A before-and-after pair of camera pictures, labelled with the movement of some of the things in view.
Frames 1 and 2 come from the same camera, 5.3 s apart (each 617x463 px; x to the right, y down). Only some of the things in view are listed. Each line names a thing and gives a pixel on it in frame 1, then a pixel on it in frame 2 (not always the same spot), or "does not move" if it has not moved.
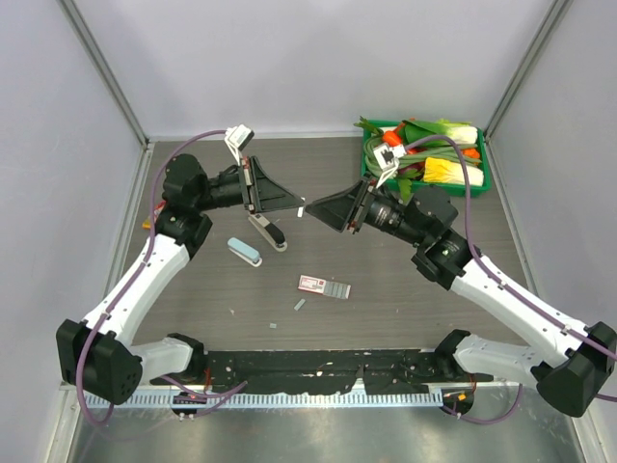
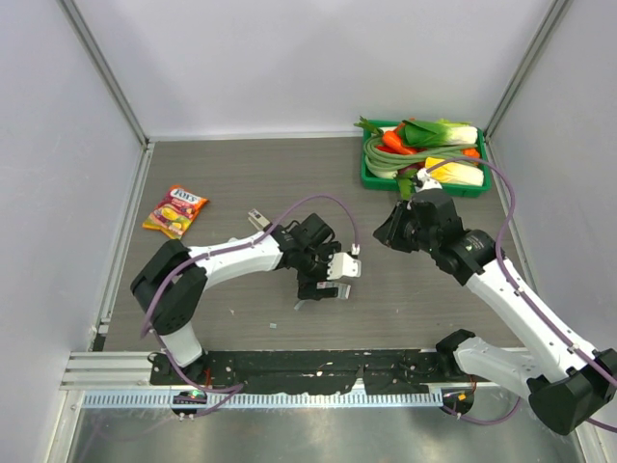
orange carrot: (392, 138) does not move
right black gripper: (352, 206) → (389, 233)
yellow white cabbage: (439, 170) does not move
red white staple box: (322, 286) does not move
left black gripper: (259, 192) → (308, 286)
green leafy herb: (405, 188) does not move
